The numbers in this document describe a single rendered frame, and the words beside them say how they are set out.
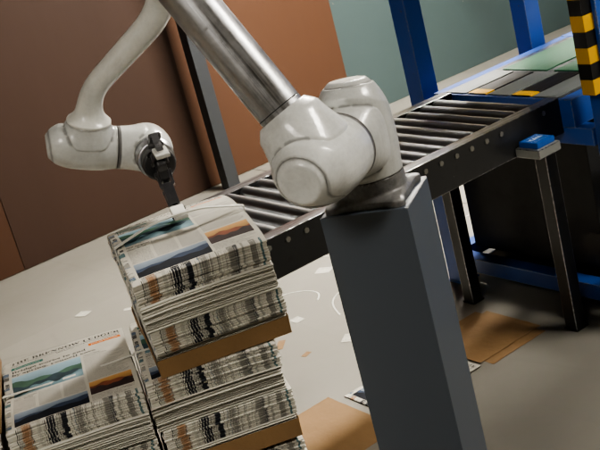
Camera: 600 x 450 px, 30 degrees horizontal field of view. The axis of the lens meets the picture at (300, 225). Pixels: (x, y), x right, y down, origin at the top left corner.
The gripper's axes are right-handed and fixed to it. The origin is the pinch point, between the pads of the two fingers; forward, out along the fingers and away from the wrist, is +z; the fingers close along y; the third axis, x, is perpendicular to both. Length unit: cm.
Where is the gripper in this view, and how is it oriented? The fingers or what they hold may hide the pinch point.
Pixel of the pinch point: (171, 185)
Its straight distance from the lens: 237.2
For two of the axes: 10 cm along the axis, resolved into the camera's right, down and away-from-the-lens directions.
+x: -9.4, 3.1, -1.7
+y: 2.3, 9.0, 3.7
